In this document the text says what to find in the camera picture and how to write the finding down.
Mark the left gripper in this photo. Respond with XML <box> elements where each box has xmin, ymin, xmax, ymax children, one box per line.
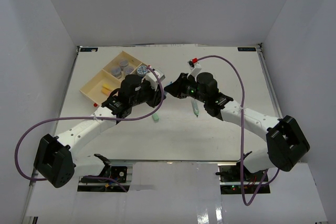
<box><xmin>130</xmin><ymin>79</ymin><xmax>166</xmax><ymax>108</ymax></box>

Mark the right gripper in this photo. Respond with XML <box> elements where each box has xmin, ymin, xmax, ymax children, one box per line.
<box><xmin>164</xmin><ymin>73</ymin><xmax>207</xmax><ymax>104</ymax></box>

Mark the blue patterned jar back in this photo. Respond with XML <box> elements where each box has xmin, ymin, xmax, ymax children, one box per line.
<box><xmin>136</xmin><ymin>65</ymin><xmax>149</xmax><ymax>78</ymax></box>

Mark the orange-pink highlighter pen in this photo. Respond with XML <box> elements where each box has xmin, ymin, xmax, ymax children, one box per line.
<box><xmin>101</xmin><ymin>90</ymin><xmax>110</xmax><ymax>95</ymax></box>

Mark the yellow highlighter pen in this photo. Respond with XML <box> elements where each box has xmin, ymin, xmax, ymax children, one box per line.
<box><xmin>102</xmin><ymin>84</ymin><xmax>113</xmax><ymax>91</ymax></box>

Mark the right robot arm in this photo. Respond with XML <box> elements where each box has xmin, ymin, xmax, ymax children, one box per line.
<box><xmin>164</xmin><ymin>72</ymin><xmax>310</xmax><ymax>182</ymax></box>

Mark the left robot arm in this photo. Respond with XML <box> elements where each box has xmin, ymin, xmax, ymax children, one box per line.
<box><xmin>34</xmin><ymin>70</ymin><xmax>165</xmax><ymax>188</ymax></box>

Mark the green highlighter cap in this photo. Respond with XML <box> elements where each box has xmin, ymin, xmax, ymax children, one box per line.
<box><xmin>152</xmin><ymin>113</ymin><xmax>160</xmax><ymax>122</ymax></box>

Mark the green highlighter pen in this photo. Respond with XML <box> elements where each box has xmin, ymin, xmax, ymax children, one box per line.
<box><xmin>191</xmin><ymin>99</ymin><xmax>199</xmax><ymax>117</ymax></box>

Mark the beige three-compartment tray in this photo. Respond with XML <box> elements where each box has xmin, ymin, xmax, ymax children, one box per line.
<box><xmin>79</xmin><ymin>51</ymin><xmax>146</xmax><ymax>107</ymax></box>

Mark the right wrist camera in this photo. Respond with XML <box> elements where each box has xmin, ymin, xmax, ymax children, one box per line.
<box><xmin>187</xmin><ymin>58</ymin><xmax>202</xmax><ymax>78</ymax></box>

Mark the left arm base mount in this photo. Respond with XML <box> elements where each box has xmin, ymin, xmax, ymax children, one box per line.
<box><xmin>80</xmin><ymin>165</ymin><xmax>132</xmax><ymax>184</ymax></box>

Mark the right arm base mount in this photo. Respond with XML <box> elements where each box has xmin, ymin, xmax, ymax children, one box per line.
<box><xmin>215</xmin><ymin>165</ymin><xmax>265</xmax><ymax>195</ymax></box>

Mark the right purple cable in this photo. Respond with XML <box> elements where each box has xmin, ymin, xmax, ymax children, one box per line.
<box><xmin>193</xmin><ymin>55</ymin><xmax>280</xmax><ymax>206</ymax></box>

